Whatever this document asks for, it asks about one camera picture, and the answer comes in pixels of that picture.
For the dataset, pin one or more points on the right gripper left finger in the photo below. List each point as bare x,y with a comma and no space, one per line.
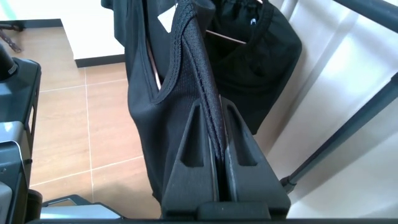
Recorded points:
186,189

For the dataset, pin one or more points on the black clothes rack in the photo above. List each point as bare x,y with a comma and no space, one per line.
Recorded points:
357,124

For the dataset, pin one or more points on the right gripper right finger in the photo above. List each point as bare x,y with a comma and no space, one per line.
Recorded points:
258,186

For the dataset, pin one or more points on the black garment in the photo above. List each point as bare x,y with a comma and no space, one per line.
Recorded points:
161,124

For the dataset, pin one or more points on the black shorts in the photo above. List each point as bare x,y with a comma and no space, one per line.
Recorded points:
258,68

